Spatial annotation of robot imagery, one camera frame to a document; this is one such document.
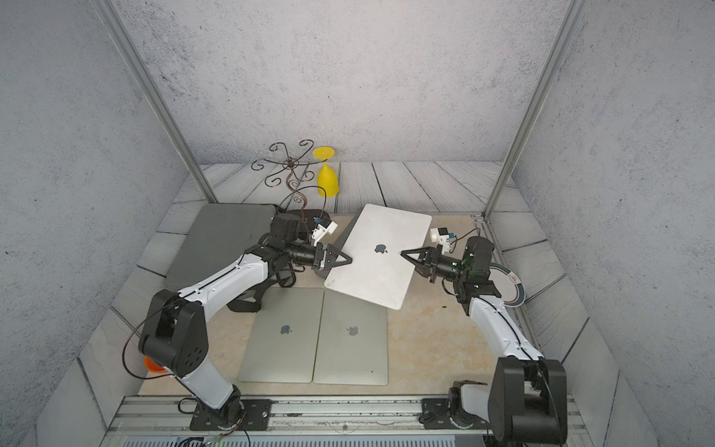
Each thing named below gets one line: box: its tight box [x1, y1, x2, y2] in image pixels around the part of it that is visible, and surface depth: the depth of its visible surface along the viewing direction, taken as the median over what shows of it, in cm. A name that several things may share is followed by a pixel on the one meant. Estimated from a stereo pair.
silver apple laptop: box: [237, 286, 325, 383], surface depth 91 cm
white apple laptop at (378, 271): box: [323, 203, 432, 310], surface depth 77 cm
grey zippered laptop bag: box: [165, 203, 276, 292], surface depth 110 cm
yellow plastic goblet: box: [312, 146, 340, 198], surface depth 101 cm
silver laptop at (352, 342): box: [312, 288, 389, 386], surface depth 88 cm
